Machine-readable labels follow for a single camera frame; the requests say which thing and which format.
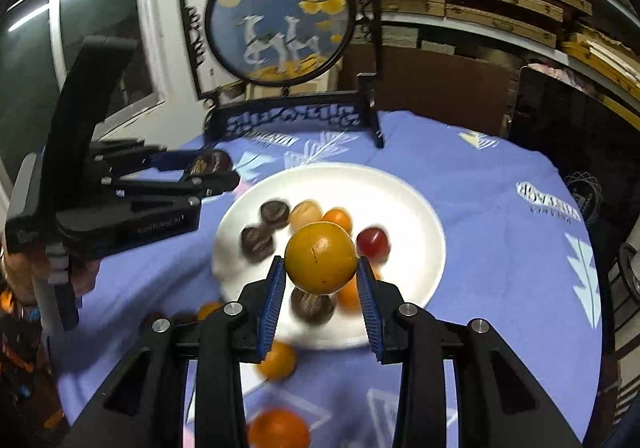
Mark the large yellow orange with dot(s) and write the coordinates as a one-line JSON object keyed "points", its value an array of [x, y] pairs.
{"points": [[320, 258]]}

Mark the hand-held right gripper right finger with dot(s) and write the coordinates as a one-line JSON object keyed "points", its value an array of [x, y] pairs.
{"points": [[367, 313]]}

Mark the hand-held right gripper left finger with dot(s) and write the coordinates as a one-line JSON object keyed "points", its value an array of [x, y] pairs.
{"points": [[272, 313]]}

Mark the person's left hand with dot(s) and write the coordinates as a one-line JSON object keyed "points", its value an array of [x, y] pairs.
{"points": [[86, 278]]}

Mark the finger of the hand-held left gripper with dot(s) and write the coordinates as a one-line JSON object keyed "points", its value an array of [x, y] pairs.
{"points": [[150, 157], [165, 188]]}

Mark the brown cardboard sheet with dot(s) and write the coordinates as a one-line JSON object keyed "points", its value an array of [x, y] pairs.
{"points": [[440, 83]]}

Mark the black panel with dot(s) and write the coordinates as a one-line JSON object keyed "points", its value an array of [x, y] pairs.
{"points": [[565, 128]]}

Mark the white framed window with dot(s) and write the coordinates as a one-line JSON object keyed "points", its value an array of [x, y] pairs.
{"points": [[100, 28]]}

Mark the small red fruit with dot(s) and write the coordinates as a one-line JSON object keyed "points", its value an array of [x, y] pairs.
{"points": [[372, 241]]}

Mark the round deer screen black stand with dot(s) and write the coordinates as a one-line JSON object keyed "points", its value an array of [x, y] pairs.
{"points": [[280, 13]]}

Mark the blue printed tablecloth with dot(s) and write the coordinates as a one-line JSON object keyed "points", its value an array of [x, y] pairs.
{"points": [[500, 278]]}

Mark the white round plate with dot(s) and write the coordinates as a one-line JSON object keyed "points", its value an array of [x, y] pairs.
{"points": [[415, 248]]}

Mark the orange tangerine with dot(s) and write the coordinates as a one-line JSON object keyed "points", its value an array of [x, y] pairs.
{"points": [[277, 428], [277, 360]]}

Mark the white shelving rack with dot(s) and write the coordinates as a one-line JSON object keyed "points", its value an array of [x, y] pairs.
{"points": [[410, 20]]}

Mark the small orange kumquat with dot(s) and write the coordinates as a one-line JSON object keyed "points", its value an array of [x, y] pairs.
{"points": [[210, 311], [337, 220], [350, 298], [306, 214]]}

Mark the dark brown water chestnut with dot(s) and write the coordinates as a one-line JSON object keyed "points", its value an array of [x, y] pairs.
{"points": [[312, 305], [274, 213], [210, 162], [257, 238]]}

